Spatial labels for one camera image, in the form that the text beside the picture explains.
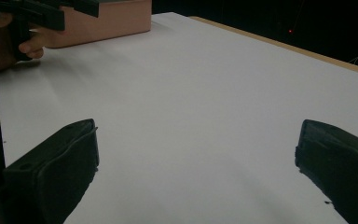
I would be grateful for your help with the cardboard box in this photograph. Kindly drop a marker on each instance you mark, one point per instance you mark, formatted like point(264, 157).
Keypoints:
point(112, 21)

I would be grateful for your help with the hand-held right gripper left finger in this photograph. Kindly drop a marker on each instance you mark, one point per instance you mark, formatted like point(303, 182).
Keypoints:
point(52, 174)

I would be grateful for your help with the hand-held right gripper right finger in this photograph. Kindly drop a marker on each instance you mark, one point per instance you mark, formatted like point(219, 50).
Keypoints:
point(341, 168)

